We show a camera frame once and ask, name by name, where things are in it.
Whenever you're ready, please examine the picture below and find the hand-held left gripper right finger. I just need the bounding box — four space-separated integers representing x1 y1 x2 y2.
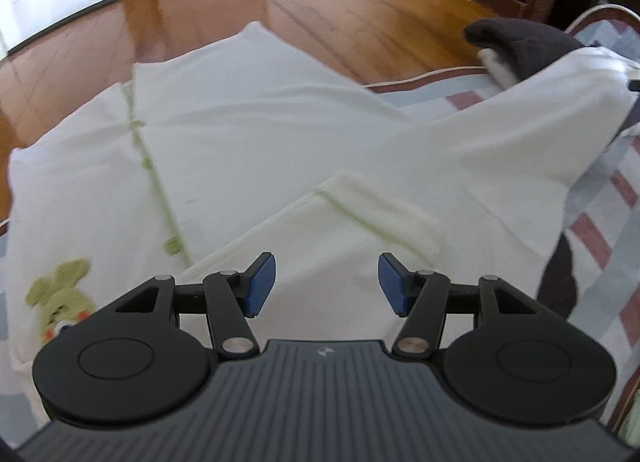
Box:
378 251 538 359

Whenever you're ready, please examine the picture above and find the dark brown garment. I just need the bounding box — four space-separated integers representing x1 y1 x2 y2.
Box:
463 18 586 80

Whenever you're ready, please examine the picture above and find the checkered mat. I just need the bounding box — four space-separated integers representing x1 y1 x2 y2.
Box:
0 5 640 448

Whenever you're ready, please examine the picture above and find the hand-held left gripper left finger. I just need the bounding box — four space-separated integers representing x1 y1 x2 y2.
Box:
114 251 278 361

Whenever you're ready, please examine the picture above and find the white pajama shirt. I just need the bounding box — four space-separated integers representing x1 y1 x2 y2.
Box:
7 21 640 373

